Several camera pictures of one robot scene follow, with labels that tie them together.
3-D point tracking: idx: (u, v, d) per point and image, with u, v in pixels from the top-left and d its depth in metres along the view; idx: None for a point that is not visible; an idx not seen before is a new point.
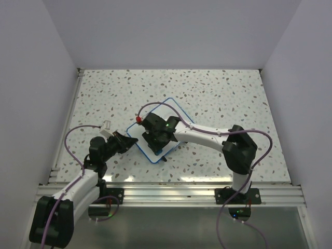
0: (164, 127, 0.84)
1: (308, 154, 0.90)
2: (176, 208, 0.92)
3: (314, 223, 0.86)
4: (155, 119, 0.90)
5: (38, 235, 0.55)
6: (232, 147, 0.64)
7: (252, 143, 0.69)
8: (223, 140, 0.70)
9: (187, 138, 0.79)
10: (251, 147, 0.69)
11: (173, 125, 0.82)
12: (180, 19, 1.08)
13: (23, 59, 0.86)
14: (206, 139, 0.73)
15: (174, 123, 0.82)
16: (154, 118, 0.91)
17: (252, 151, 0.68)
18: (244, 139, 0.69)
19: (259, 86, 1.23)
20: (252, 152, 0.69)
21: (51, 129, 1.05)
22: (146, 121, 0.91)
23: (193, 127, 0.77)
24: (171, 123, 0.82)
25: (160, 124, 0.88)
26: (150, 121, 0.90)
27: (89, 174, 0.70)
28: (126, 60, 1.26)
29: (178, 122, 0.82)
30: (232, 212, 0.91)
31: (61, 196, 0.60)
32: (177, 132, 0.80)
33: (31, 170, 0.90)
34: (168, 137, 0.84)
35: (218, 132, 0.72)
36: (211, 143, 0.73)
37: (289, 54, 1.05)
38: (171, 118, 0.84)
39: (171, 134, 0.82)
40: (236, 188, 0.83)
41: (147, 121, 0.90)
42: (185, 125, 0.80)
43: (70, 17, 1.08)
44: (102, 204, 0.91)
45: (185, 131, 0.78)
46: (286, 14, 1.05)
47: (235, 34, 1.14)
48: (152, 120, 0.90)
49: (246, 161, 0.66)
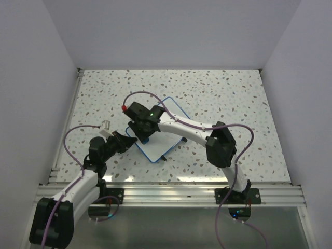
0: (148, 116, 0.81)
1: (308, 154, 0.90)
2: (175, 208, 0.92)
3: (314, 223, 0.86)
4: (138, 108, 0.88)
5: (38, 236, 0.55)
6: (215, 142, 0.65)
7: (232, 139, 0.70)
8: (206, 136, 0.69)
9: (170, 129, 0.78)
10: (230, 142, 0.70)
11: (156, 114, 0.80)
12: (181, 20, 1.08)
13: (23, 61, 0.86)
14: (190, 133, 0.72)
15: (157, 113, 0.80)
16: (138, 107, 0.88)
17: (231, 146, 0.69)
18: (225, 135, 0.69)
19: (259, 86, 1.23)
20: (231, 148, 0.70)
21: (51, 129, 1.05)
22: (129, 111, 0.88)
23: (178, 120, 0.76)
24: (155, 113, 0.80)
25: (144, 113, 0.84)
26: (134, 110, 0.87)
27: (89, 175, 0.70)
28: (125, 60, 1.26)
29: (162, 112, 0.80)
30: (232, 212, 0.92)
31: (61, 197, 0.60)
32: (160, 122, 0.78)
33: (31, 170, 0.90)
34: (151, 126, 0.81)
35: (203, 126, 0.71)
36: (195, 138, 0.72)
37: (289, 54, 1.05)
38: (155, 107, 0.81)
39: (155, 123, 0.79)
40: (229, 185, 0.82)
41: (130, 110, 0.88)
42: (170, 116, 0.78)
43: (70, 18, 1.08)
44: (102, 204, 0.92)
45: (170, 123, 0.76)
46: (286, 14, 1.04)
47: (235, 33, 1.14)
48: (136, 109, 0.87)
49: (225, 156, 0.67)
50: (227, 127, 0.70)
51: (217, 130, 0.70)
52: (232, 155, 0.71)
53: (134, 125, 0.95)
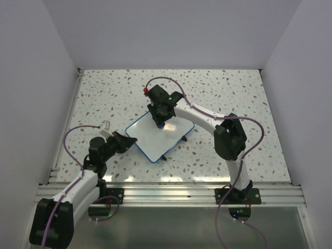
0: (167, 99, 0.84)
1: (308, 154, 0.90)
2: (175, 208, 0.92)
3: (314, 223, 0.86)
4: (160, 92, 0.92)
5: (38, 237, 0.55)
6: (223, 132, 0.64)
7: (243, 134, 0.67)
8: (217, 124, 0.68)
9: (184, 114, 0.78)
10: (240, 136, 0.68)
11: (175, 99, 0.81)
12: (180, 20, 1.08)
13: (23, 61, 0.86)
14: (202, 120, 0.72)
15: (177, 98, 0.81)
16: (160, 91, 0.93)
17: (241, 141, 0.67)
18: (236, 127, 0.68)
19: (260, 86, 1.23)
20: (241, 142, 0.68)
21: (51, 129, 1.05)
22: (151, 93, 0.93)
23: (194, 107, 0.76)
24: (174, 98, 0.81)
25: (165, 96, 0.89)
26: (155, 92, 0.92)
27: (88, 175, 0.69)
28: (125, 60, 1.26)
29: (180, 99, 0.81)
30: (232, 212, 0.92)
31: (61, 198, 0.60)
32: (177, 106, 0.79)
33: (31, 170, 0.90)
34: (167, 110, 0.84)
35: (215, 115, 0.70)
36: (206, 125, 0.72)
37: (289, 55, 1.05)
38: (176, 93, 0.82)
39: (172, 107, 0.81)
40: (232, 183, 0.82)
41: (153, 93, 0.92)
42: (187, 103, 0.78)
43: (70, 18, 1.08)
44: (102, 204, 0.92)
45: (185, 108, 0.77)
46: (286, 14, 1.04)
47: (235, 34, 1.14)
48: (157, 92, 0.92)
49: (232, 149, 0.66)
50: (239, 120, 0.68)
51: (230, 122, 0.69)
52: (240, 150, 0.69)
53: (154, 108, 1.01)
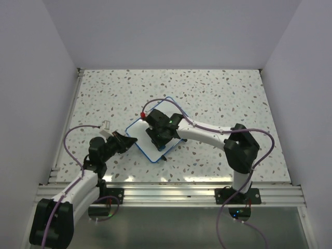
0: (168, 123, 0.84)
1: (308, 154, 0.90)
2: (175, 208, 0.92)
3: (314, 223, 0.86)
4: (158, 116, 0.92)
5: (38, 237, 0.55)
6: (234, 146, 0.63)
7: (253, 142, 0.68)
8: (224, 138, 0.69)
9: (189, 135, 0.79)
10: (252, 146, 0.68)
11: (176, 121, 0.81)
12: (180, 19, 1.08)
13: (23, 60, 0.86)
14: (208, 137, 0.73)
15: (177, 121, 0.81)
16: (158, 114, 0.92)
17: (253, 150, 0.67)
18: (246, 138, 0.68)
19: (260, 86, 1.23)
20: (253, 152, 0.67)
21: (51, 129, 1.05)
22: (150, 118, 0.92)
23: (196, 125, 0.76)
24: (175, 120, 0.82)
25: (165, 121, 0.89)
26: (154, 117, 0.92)
27: (88, 175, 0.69)
28: (125, 60, 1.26)
29: (181, 120, 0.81)
30: (232, 212, 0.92)
31: (61, 198, 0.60)
32: (179, 129, 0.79)
33: (31, 170, 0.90)
34: (171, 133, 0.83)
35: (220, 129, 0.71)
36: (213, 141, 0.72)
37: (289, 54, 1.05)
38: (175, 114, 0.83)
39: (174, 130, 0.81)
40: (237, 188, 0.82)
41: (151, 118, 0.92)
42: (189, 123, 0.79)
43: (70, 17, 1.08)
44: (102, 204, 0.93)
45: (188, 128, 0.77)
46: (286, 13, 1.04)
47: (235, 34, 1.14)
48: (156, 116, 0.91)
49: (248, 161, 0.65)
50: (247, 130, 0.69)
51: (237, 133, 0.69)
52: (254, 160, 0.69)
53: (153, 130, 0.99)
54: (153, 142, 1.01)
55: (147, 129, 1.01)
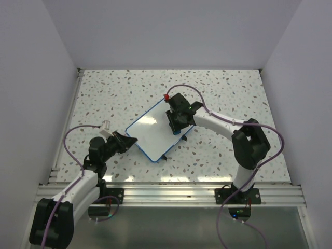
0: (187, 108, 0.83)
1: (308, 154, 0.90)
2: (176, 208, 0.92)
3: (314, 223, 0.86)
4: (181, 100, 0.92)
5: (38, 237, 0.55)
6: (241, 137, 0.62)
7: (265, 141, 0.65)
8: (235, 129, 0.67)
9: (203, 122, 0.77)
10: (263, 143, 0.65)
11: (195, 109, 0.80)
12: (180, 19, 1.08)
13: (23, 61, 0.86)
14: (220, 126, 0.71)
15: (197, 108, 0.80)
16: (180, 99, 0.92)
17: (263, 149, 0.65)
18: (257, 134, 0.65)
19: (260, 86, 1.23)
20: (263, 151, 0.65)
21: (51, 129, 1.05)
22: (172, 101, 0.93)
23: (212, 113, 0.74)
24: (193, 107, 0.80)
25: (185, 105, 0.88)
26: (176, 100, 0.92)
27: (88, 175, 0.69)
28: (125, 60, 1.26)
29: (200, 107, 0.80)
30: (232, 212, 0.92)
31: (61, 198, 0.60)
32: (196, 115, 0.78)
33: (31, 169, 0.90)
34: (188, 119, 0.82)
35: (233, 120, 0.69)
36: (224, 132, 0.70)
37: (289, 54, 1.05)
38: (196, 102, 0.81)
39: (192, 115, 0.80)
40: (238, 186, 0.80)
41: (173, 100, 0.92)
42: (206, 110, 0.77)
43: (70, 18, 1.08)
44: (102, 204, 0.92)
45: (204, 115, 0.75)
46: (286, 13, 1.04)
47: (235, 34, 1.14)
48: (178, 100, 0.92)
49: (253, 157, 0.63)
50: (260, 127, 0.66)
51: (250, 128, 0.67)
52: (261, 159, 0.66)
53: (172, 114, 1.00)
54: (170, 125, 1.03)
55: (167, 111, 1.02)
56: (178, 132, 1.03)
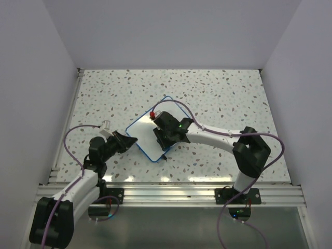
0: (177, 127, 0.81)
1: (308, 154, 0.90)
2: (176, 208, 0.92)
3: (314, 223, 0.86)
4: (168, 119, 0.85)
5: (38, 236, 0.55)
6: (243, 149, 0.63)
7: (264, 146, 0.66)
8: (234, 142, 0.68)
9: (197, 139, 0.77)
10: (263, 149, 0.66)
11: (186, 125, 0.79)
12: (180, 19, 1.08)
13: (23, 61, 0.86)
14: (216, 140, 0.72)
15: (188, 124, 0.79)
16: (168, 117, 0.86)
17: (265, 153, 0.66)
18: (256, 141, 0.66)
19: (260, 86, 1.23)
20: (265, 156, 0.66)
21: (51, 129, 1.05)
22: (158, 120, 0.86)
23: (206, 129, 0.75)
24: (184, 124, 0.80)
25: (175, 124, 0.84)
26: (163, 119, 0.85)
27: (89, 174, 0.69)
28: (125, 60, 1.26)
29: (191, 123, 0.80)
30: (232, 212, 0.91)
31: (61, 197, 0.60)
32: (189, 133, 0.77)
33: (31, 170, 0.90)
34: (180, 138, 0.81)
35: (230, 132, 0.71)
36: (222, 144, 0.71)
37: (289, 55, 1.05)
38: (184, 120, 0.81)
39: (184, 134, 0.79)
40: (238, 189, 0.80)
41: (160, 120, 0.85)
42: (197, 126, 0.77)
43: (70, 17, 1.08)
44: (102, 204, 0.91)
45: (197, 132, 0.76)
46: (286, 13, 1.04)
47: (235, 34, 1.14)
48: (166, 120, 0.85)
49: (258, 164, 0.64)
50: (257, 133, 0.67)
51: (247, 137, 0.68)
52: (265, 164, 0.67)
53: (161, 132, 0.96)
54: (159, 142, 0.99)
55: (154, 129, 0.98)
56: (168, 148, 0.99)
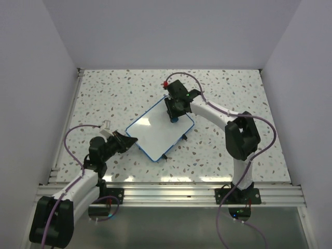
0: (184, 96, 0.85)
1: (308, 154, 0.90)
2: (176, 208, 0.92)
3: (314, 223, 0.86)
4: (179, 87, 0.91)
5: (38, 235, 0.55)
6: (234, 128, 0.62)
7: (256, 134, 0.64)
8: (229, 121, 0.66)
9: (199, 110, 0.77)
10: (253, 137, 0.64)
11: (193, 97, 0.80)
12: (180, 19, 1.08)
13: (24, 61, 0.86)
14: (215, 115, 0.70)
15: (194, 96, 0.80)
16: (179, 86, 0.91)
17: (253, 141, 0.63)
18: (249, 126, 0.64)
19: (259, 86, 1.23)
20: (253, 143, 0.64)
21: (51, 129, 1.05)
22: (170, 87, 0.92)
23: (209, 103, 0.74)
24: (191, 95, 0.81)
25: (183, 93, 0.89)
26: (174, 87, 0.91)
27: (89, 174, 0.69)
28: (125, 60, 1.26)
29: (197, 96, 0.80)
30: (232, 212, 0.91)
31: (61, 196, 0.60)
32: (193, 102, 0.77)
33: (31, 169, 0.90)
34: (184, 105, 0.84)
35: (228, 111, 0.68)
36: (218, 122, 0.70)
37: (289, 54, 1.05)
38: (194, 91, 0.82)
39: (189, 103, 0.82)
40: (234, 182, 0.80)
41: (171, 86, 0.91)
42: (203, 99, 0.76)
43: (70, 18, 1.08)
44: (102, 204, 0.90)
45: (201, 104, 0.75)
46: (286, 13, 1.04)
47: (235, 34, 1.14)
48: (176, 87, 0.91)
49: (243, 148, 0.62)
50: (254, 120, 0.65)
51: (244, 120, 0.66)
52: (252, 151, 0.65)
53: (170, 102, 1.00)
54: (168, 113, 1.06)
55: (166, 99, 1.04)
56: (176, 119, 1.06)
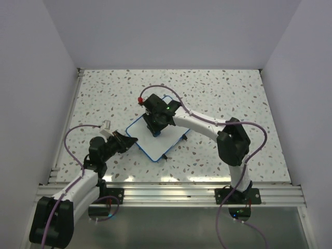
0: (165, 110, 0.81)
1: (308, 154, 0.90)
2: (176, 208, 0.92)
3: (314, 223, 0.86)
4: (156, 100, 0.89)
5: (38, 235, 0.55)
6: (226, 138, 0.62)
7: (246, 137, 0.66)
8: (219, 130, 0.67)
9: (184, 123, 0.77)
10: (244, 140, 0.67)
11: (173, 109, 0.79)
12: (180, 19, 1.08)
13: (23, 61, 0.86)
14: (202, 126, 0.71)
15: (175, 108, 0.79)
16: (155, 99, 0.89)
17: (245, 145, 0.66)
18: (238, 131, 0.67)
19: (259, 86, 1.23)
20: (245, 147, 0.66)
21: (51, 129, 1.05)
22: (146, 102, 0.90)
23: (193, 114, 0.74)
24: (172, 107, 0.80)
25: (161, 106, 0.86)
26: (151, 101, 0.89)
27: (89, 174, 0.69)
28: (125, 60, 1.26)
29: (178, 107, 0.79)
30: (232, 212, 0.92)
31: (61, 196, 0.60)
32: (175, 116, 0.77)
33: (31, 169, 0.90)
34: (166, 120, 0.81)
35: (216, 121, 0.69)
36: (207, 133, 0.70)
37: (289, 55, 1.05)
38: (173, 102, 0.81)
39: (171, 116, 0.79)
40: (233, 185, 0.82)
41: (148, 102, 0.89)
42: (185, 111, 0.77)
43: (70, 18, 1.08)
44: (102, 204, 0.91)
45: (184, 116, 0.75)
46: (286, 14, 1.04)
47: (235, 34, 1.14)
48: (154, 101, 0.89)
49: (237, 154, 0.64)
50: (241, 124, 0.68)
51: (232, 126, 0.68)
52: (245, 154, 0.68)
53: (149, 116, 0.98)
54: (148, 128, 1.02)
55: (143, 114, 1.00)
56: (158, 133, 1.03)
